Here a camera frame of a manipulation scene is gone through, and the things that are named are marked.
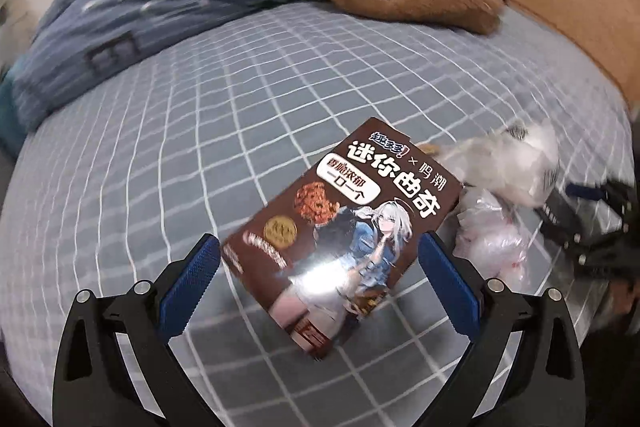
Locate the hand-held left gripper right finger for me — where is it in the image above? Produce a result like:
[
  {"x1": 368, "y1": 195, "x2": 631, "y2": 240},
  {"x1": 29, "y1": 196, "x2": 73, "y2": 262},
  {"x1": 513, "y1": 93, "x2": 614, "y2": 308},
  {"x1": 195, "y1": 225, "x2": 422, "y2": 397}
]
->
[{"x1": 418, "y1": 231, "x2": 587, "y2": 427}]

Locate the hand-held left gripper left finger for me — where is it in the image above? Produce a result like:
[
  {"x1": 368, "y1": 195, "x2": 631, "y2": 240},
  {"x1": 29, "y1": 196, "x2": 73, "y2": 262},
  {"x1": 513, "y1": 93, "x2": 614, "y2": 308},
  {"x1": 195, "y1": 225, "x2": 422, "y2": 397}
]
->
[{"x1": 51, "y1": 233, "x2": 222, "y2": 427}]

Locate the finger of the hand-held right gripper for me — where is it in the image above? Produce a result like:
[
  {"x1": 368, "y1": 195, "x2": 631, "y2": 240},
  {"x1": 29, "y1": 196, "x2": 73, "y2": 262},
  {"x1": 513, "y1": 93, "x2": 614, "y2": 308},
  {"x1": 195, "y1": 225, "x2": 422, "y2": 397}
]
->
[
  {"x1": 536, "y1": 197, "x2": 628, "y2": 279},
  {"x1": 565, "y1": 179, "x2": 640, "y2": 230}
]

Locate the plastic bag with red print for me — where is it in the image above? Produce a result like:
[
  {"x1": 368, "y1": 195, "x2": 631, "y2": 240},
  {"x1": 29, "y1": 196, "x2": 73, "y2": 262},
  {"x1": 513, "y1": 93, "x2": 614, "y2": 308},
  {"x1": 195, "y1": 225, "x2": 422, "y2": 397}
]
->
[{"x1": 452, "y1": 187, "x2": 534, "y2": 294}]

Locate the clear packet with twine tie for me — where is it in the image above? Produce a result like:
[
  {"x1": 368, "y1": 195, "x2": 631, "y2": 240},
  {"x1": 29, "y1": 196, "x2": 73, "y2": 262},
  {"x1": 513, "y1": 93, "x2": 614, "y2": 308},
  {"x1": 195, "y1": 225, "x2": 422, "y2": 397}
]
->
[{"x1": 422, "y1": 119, "x2": 562, "y2": 208}]

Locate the brown cookie box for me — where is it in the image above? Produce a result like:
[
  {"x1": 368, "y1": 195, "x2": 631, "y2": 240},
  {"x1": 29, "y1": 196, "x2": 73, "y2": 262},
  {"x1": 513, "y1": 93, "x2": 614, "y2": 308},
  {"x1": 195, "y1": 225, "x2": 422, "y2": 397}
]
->
[{"x1": 220, "y1": 117, "x2": 464, "y2": 361}]

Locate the grey checked bed cover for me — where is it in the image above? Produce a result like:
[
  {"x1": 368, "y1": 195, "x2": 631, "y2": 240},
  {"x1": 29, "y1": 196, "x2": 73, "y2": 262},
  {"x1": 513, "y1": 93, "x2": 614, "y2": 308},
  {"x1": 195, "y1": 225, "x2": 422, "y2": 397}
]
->
[{"x1": 0, "y1": 0, "x2": 637, "y2": 427}]

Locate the teal box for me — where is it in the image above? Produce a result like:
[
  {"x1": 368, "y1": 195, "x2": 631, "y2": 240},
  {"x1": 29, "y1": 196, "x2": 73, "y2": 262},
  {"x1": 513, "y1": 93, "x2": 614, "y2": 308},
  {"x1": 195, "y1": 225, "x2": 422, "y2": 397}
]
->
[{"x1": 0, "y1": 72, "x2": 24, "y2": 154}]

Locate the blue striped quilt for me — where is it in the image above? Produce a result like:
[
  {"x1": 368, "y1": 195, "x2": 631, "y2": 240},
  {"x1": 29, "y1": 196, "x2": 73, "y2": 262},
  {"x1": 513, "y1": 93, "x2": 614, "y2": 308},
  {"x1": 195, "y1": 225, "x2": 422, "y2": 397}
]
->
[{"x1": 0, "y1": 0, "x2": 323, "y2": 134}]

